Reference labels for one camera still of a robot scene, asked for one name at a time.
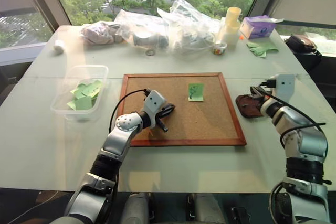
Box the purple tissue box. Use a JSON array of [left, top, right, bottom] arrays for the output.
[[239, 15, 285, 40]]

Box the small cup of colourful pushpins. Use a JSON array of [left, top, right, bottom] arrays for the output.
[[212, 41, 228, 56]]

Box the grey rounded robot leg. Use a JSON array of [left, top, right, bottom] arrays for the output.
[[124, 192, 151, 224], [192, 192, 227, 224]]

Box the large clear plastic bag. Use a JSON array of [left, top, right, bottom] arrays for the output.
[[156, 0, 224, 55]]

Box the green note with black drawing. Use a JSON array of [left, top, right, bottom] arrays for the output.
[[187, 83, 205, 102]]

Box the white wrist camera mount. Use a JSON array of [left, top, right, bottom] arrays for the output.
[[271, 73, 296, 102], [143, 89, 167, 116]]

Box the plastic bag with grey items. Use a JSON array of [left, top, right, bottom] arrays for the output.
[[114, 8, 172, 52]]

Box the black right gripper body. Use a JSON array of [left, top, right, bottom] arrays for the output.
[[258, 76, 277, 101]]

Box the clear plastic box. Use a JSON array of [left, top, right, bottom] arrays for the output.
[[50, 64, 109, 123]]

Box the black robot foot part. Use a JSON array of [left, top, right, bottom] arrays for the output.
[[226, 205, 250, 224]]

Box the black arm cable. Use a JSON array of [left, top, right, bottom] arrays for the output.
[[262, 94, 327, 148], [108, 88, 151, 133]]

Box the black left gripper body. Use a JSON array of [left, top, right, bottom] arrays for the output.
[[154, 105, 170, 128]]

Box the cream plastic cup stack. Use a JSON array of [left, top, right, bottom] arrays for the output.
[[217, 6, 243, 49]]

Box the wood framed cork board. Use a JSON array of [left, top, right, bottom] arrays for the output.
[[115, 72, 248, 147]]

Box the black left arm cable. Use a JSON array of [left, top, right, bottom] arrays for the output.
[[108, 88, 151, 133]]

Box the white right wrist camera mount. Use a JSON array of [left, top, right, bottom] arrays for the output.
[[271, 73, 296, 102]]

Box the plastic bag with pink contents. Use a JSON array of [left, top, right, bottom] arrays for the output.
[[79, 20, 127, 47]]

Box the black bag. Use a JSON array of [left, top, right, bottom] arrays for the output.
[[284, 34, 323, 70]]

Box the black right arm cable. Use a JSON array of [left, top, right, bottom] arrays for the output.
[[262, 94, 327, 148]]

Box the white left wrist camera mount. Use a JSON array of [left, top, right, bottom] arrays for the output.
[[143, 89, 167, 116]]

